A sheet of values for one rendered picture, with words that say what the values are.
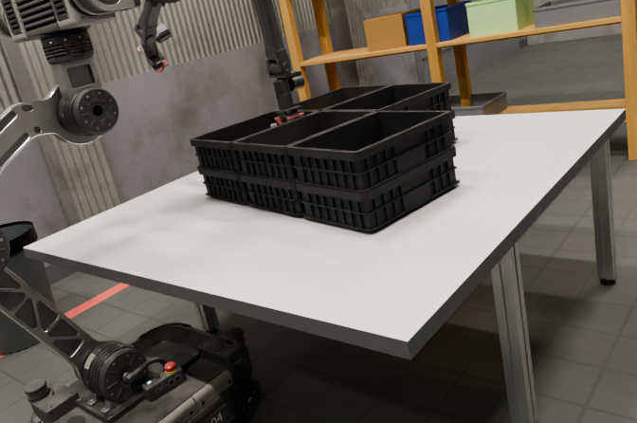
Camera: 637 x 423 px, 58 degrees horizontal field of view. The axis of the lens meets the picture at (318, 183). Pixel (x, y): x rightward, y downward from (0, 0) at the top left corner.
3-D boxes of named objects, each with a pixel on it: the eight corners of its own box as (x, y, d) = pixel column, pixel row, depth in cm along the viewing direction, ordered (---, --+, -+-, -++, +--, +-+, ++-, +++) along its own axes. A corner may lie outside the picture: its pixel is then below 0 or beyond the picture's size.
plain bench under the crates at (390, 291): (460, 623, 124) (408, 341, 103) (84, 409, 227) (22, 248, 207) (634, 275, 236) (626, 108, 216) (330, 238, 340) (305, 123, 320)
